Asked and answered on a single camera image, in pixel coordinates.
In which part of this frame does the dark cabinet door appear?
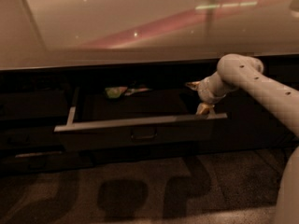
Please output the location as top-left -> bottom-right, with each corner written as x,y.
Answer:
199,58 -> 299,156

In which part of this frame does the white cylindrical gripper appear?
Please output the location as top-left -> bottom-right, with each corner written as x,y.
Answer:
185,72 -> 237,115

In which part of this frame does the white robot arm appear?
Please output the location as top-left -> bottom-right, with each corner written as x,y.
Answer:
186,54 -> 299,224

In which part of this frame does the dark drawer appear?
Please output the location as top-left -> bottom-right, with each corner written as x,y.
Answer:
54,88 -> 227,151
91,146 -> 192,164
0,126 -> 61,150
0,151 -> 94,176
0,91 -> 68,120

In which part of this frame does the green packet in drawer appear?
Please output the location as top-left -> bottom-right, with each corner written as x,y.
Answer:
104,85 -> 152,100

